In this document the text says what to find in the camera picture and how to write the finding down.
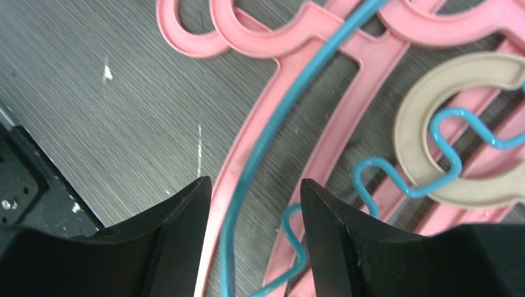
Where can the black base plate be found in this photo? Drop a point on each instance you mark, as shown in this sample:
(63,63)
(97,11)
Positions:
(34,193)

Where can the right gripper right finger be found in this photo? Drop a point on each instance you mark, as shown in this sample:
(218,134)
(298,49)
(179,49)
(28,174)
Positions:
(353,254)

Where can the pink plastic hanger large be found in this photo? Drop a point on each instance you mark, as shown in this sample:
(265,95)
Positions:
(368,55)

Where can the beige plastic hanger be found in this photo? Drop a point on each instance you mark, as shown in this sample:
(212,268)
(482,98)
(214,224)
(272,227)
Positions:
(499,70)

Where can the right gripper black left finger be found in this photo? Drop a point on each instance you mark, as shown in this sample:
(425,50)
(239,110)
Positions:
(154,253)

